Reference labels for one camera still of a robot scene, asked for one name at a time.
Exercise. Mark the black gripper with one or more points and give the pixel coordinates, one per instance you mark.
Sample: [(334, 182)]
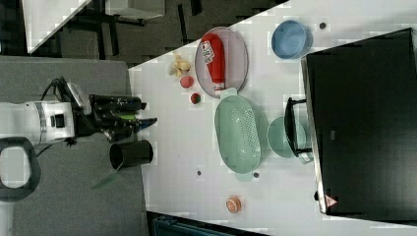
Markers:
[(97, 113)]

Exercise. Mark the mint green oval strainer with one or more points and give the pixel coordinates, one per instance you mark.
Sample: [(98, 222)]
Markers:
[(237, 134)]

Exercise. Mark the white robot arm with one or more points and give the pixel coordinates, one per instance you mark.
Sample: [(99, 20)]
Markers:
[(69, 116)]

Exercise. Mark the green small cylinder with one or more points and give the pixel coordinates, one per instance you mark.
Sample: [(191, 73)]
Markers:
[(127, 116)]

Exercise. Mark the pink toy fruit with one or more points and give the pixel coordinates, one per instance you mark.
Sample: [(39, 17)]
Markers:
[(186, 82)]

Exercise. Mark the red toy strawberry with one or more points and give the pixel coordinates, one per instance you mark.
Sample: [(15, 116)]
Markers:
[(195, 98)]

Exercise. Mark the yellow toy banana bunch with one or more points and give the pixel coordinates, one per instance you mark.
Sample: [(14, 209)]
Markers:
[(179, 66)]

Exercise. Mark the grey fabric mat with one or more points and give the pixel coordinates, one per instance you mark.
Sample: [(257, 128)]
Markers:
[(75, 197)]

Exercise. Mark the red ketchup bottle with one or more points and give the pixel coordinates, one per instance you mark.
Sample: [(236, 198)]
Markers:
[(213, 53)]

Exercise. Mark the white background table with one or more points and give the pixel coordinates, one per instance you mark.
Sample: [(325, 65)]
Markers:
[(42, 18)]

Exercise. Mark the mint green cup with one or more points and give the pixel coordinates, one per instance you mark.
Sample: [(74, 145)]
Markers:
[(278, 142)]

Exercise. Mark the blue plastic bowl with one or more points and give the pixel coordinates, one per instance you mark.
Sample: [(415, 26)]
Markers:
[(291, 40)]

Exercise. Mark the black toaster oven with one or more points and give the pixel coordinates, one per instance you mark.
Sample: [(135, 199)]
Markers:
[(362, 112)]

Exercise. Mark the black oven door handle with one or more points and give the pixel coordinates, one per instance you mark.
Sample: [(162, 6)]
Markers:
[(290, 127)]

